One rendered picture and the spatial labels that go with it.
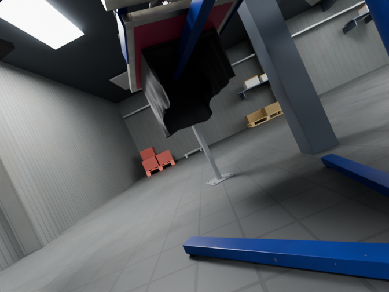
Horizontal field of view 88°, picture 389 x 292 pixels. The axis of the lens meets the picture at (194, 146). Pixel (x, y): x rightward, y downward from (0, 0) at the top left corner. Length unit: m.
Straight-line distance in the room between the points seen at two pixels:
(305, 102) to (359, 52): 9.03
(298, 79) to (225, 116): 6.79
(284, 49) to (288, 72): 0.15
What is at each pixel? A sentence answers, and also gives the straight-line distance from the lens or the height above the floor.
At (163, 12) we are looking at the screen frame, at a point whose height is 0.96.
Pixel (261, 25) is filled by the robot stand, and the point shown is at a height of 0.92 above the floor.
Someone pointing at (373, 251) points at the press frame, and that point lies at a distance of 0.61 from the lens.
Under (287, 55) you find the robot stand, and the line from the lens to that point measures 1.58.
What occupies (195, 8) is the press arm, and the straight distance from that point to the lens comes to 0.95.
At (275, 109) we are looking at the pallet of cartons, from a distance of 7.46.
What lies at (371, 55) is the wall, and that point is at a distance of 10.74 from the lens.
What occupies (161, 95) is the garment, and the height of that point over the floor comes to 0.71.
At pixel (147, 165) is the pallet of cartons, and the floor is 0.32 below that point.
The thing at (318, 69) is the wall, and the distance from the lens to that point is 9.61.
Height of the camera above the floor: 0.42
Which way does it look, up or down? 1 degrees down
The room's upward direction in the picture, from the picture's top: 25 degrees counter-clockwise
